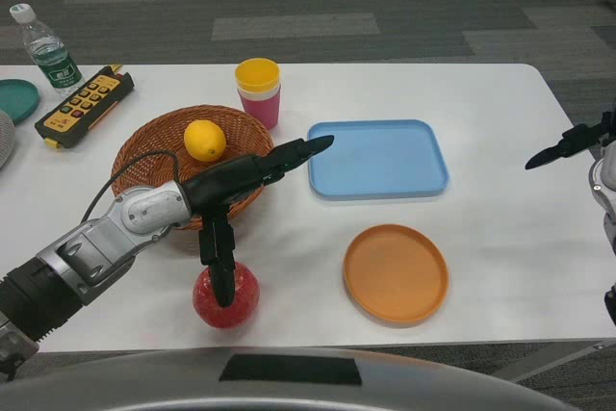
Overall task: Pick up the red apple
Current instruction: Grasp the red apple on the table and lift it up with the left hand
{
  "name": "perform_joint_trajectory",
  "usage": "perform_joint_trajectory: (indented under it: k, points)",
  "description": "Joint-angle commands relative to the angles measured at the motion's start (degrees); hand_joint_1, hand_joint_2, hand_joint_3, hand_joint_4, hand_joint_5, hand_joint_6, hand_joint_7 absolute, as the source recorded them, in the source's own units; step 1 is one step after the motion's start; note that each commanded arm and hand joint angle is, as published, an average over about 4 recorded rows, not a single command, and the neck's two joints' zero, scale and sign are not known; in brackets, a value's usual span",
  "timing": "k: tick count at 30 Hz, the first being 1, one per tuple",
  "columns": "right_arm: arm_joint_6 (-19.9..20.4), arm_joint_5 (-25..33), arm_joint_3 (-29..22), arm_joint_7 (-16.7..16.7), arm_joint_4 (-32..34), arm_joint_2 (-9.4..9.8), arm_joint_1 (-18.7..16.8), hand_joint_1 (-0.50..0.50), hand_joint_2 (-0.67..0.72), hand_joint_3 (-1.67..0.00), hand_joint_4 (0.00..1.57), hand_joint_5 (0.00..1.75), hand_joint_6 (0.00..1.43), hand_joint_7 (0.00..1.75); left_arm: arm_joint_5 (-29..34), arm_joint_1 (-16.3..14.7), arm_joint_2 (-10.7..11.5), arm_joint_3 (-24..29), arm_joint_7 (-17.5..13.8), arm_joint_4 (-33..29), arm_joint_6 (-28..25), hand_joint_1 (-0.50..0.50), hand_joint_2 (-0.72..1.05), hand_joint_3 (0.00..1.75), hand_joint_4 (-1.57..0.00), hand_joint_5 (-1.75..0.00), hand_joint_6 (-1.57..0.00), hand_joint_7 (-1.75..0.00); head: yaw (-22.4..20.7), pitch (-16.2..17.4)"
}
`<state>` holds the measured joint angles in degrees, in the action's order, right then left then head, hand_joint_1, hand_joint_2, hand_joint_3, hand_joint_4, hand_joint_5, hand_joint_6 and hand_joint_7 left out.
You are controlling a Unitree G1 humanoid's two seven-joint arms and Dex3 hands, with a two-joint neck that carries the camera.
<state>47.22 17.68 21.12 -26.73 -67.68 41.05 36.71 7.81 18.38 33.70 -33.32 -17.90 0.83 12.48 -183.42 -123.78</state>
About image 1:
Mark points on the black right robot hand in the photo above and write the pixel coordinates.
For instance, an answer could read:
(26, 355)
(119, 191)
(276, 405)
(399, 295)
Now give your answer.
(572, 141)

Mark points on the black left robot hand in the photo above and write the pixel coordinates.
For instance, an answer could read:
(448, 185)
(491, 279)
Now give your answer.
(226, 180)

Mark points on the red apple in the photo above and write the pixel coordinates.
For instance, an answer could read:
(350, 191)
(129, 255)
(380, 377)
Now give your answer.
(245, 300)

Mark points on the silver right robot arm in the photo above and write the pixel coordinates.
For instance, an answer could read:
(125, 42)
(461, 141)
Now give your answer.
(607, 175)

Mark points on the yellow lemon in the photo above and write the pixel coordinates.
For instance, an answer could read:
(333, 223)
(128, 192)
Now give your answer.
(204, 140)

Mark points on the pink plastic cup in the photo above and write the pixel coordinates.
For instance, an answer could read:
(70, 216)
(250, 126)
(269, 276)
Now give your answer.
(262, 110)

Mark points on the brown wicker basket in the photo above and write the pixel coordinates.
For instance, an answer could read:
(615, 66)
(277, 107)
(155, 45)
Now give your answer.
(154, 141)

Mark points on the white plastic cup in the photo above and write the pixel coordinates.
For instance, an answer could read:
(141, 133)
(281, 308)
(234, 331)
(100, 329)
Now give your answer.
(245, 92)

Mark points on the blue rectangular plastic tray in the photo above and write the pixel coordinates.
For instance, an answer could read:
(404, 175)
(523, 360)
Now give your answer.
(380, 161)

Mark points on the yellow black remote controller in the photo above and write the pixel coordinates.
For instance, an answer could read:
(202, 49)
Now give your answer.
(82, 108)

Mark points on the orange round plastic plate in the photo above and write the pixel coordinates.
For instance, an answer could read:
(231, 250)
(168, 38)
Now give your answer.
(394, 274)

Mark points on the clear water bottle green label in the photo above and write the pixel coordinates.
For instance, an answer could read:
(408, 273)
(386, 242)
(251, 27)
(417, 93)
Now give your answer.
(53, 64)

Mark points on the silver robot chest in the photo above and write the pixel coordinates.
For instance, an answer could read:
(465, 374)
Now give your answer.
(144, 382)

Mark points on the teal round plastic plate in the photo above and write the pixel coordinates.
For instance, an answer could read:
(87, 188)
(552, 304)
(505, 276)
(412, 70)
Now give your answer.
(17, 100)

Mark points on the grey knitted headband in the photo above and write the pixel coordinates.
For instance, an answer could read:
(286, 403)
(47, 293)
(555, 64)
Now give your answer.
(5, 141)

